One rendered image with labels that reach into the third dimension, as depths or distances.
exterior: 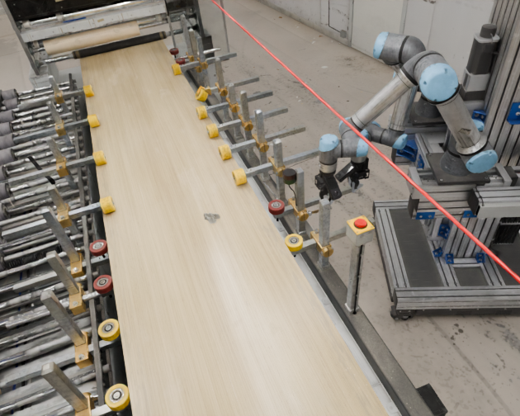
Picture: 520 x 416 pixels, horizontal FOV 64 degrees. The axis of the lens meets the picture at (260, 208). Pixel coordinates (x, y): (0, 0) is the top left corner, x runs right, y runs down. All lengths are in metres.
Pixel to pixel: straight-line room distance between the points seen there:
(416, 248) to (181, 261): 1.57
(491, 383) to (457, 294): 0.48
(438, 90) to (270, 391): 1.17
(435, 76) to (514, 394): 1.74
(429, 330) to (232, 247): 1.38
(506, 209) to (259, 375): 1.29
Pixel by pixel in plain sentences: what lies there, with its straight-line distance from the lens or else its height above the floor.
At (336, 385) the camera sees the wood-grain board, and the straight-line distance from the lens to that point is 1.50.
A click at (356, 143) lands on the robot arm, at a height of 1.31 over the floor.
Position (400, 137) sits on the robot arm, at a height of 1.16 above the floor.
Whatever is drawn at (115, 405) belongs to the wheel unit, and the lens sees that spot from 1.59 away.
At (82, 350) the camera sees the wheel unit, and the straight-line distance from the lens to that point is 1.84.
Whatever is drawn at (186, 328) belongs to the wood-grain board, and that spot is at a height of 0.90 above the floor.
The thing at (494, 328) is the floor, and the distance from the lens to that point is 2.85.
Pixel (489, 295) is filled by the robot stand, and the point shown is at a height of 0.23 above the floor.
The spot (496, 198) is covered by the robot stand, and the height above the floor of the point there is 0.96.
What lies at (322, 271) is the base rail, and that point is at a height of 0.70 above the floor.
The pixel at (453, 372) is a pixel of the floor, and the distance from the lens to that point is 2.63.
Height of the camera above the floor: 2.27
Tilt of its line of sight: 43 degrees down
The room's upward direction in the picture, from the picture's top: 7 degrees counter-clockwise
